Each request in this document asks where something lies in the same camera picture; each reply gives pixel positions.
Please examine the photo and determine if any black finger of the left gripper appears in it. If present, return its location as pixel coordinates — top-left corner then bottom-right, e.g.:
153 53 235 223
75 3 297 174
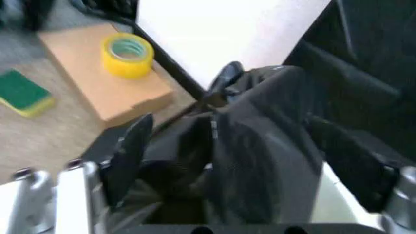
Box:
207 60 246 98

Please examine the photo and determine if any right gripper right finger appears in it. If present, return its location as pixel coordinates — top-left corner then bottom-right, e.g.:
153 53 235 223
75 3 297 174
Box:
308 116 416 234

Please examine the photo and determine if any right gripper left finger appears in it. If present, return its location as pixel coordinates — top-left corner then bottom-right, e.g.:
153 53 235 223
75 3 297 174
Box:
12 113 154 234

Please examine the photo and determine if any black garbage bag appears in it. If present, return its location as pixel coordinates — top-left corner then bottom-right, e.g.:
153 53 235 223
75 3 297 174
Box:
80 0 416 234

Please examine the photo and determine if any white trash bin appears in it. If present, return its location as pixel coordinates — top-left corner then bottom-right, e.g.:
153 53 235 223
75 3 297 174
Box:
0 159 391 234

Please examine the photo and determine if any white desk panel black edge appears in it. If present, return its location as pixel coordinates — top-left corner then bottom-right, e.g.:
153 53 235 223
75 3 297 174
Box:
131 0 336 108

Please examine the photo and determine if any flat brown cardboard box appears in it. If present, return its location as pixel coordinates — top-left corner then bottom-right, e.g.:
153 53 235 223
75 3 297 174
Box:
36 23 177 128

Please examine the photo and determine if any yellow tape roll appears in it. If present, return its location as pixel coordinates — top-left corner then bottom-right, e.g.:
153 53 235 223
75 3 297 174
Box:
102 33 155 80

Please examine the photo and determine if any green and yellow sponge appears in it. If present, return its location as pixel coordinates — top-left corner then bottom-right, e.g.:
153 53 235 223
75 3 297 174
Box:
0 69 56 119

